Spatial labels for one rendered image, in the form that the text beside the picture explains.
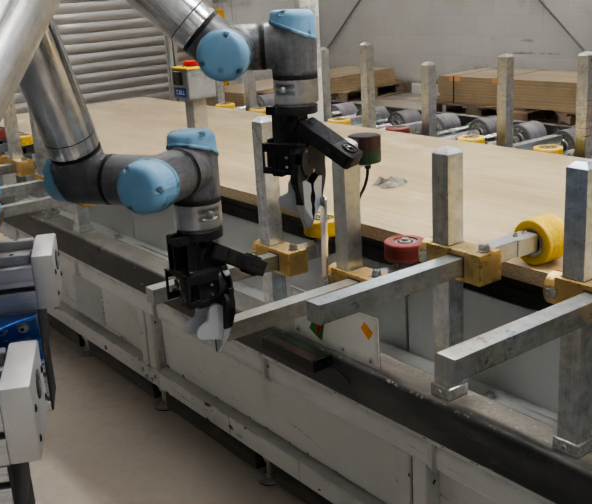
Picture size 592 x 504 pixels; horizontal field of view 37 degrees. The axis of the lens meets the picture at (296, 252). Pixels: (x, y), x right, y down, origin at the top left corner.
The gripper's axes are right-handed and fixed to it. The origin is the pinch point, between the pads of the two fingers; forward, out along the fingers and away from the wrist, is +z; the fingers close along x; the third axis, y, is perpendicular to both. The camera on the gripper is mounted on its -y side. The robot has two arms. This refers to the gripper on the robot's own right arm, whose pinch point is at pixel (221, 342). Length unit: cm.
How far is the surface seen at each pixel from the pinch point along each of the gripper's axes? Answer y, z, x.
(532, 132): -180, -1, -81
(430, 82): -139, -22, -89
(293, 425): -55, 59, -59
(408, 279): -17.2, -13.0, 26.4
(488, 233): -57, -8, 7
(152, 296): -0.3, -1.8, -24.0
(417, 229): -50, -8, -5
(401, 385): -27.9, 12.5, 12.9
